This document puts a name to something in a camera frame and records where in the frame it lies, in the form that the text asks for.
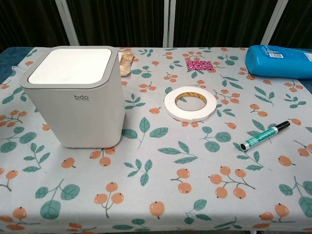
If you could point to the white plastic box lid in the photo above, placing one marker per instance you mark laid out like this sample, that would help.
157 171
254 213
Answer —
70 65

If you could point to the white desktop trash bin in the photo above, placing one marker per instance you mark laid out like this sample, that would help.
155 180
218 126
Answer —
85 117

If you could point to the white double-sided tape roll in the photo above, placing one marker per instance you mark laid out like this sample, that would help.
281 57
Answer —
169 103

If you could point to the fruit and leaf print tablecloth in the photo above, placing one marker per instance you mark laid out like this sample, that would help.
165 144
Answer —
156 170

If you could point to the crumpled beige paper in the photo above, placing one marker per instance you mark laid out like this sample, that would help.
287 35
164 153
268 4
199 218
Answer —
125 64

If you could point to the pink patterned square patch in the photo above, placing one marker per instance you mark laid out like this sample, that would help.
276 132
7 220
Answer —
200 65

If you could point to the dark pleated curtain panel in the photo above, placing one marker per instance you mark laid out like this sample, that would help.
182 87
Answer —
26 24
117 22
298 22
219 22

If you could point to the green marker with black cap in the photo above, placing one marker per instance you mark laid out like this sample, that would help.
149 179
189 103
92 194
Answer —
263 135

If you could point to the blue plastic bottle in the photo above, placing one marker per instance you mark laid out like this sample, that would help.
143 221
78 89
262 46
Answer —
275 65

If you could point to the blue fuzzy table cover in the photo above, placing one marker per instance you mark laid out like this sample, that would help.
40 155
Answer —
7 63

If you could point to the white upright partition post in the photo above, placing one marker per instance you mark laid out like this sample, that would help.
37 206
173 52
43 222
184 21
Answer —
168 22

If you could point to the white slanted partition post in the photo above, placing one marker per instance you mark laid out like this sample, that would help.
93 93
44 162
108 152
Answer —
276 23
64 23

